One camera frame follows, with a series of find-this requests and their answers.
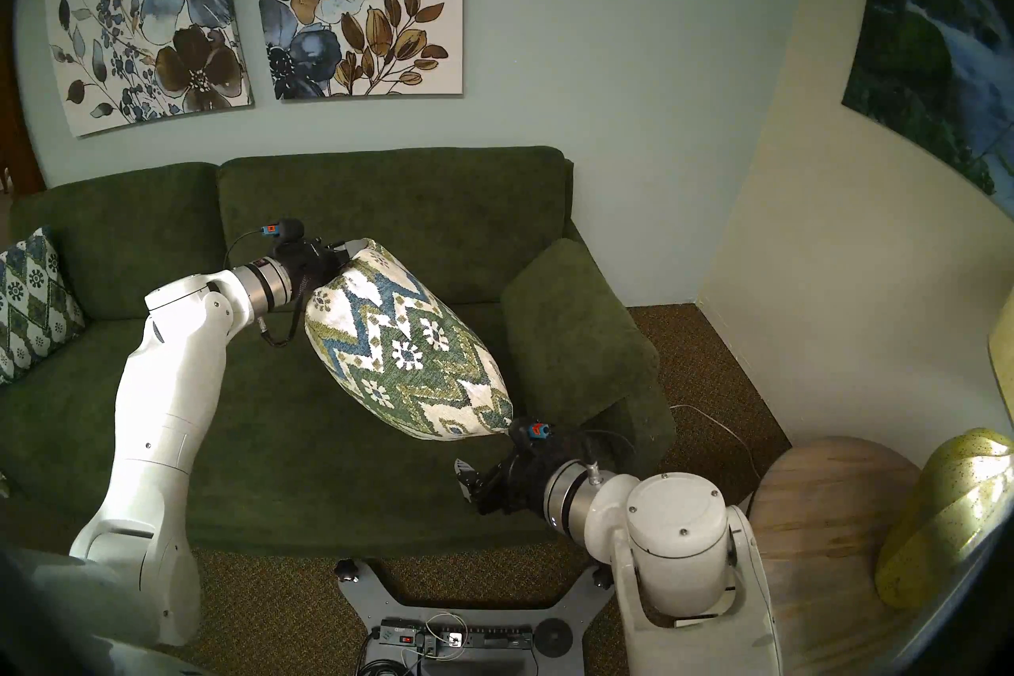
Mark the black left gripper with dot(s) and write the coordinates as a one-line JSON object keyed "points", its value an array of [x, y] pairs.
{"points": [[309, 262]]}

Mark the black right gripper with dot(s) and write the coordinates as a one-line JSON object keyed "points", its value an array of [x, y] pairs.
{"points": [[519, 484]]}

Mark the zigzag patterned throw pillow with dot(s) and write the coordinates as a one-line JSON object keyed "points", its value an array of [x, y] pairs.
{"points": [[404, 350]]}

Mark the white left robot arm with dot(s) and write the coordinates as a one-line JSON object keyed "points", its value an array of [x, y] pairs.
{"points": [[166, 405]]}

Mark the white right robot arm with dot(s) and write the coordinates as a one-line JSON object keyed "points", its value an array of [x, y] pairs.
{"points": [[681, 524]]}

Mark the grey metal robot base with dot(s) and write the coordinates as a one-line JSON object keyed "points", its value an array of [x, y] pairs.
{"points": [[372, 603]]}

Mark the dark green fabric sofa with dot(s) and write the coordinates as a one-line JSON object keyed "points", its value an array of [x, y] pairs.
{"points": [[277, 437]]}

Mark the diamond patterned throw pillow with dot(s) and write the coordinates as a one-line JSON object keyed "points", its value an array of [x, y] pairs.
{"points": [[32, 310]]}

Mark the black base caster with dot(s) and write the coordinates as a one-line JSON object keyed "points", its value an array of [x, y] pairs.
{"points": [[604, 576], [345, 570]]}

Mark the black power strip box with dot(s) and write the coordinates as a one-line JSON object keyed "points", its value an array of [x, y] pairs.
{"points": [[491, 639]]}

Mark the black round base disc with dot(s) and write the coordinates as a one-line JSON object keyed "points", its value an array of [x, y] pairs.
{"points": [[553, 638]]}

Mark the blue flower canvas painting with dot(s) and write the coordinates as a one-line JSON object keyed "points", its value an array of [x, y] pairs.
{"points": [[150, 9]]}

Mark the round wooden side table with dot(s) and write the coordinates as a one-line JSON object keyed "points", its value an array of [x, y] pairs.
{"points": [[832, 524]]}

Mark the gold speckled lamp base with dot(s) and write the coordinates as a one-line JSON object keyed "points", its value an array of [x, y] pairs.
{"points": [[943, 516]]}

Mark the forest waterfall poster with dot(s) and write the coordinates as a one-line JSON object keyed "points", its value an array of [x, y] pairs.
{"points": [[927, 49]]}

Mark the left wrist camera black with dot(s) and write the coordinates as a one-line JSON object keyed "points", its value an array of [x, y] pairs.
{"points": [[287, 231]]}

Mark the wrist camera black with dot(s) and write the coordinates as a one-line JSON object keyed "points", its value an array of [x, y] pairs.
{"points": [[532, 433], [287, 231]]}

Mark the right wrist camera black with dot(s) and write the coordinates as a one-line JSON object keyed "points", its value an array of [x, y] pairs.
{"points": [[532, 433]]}

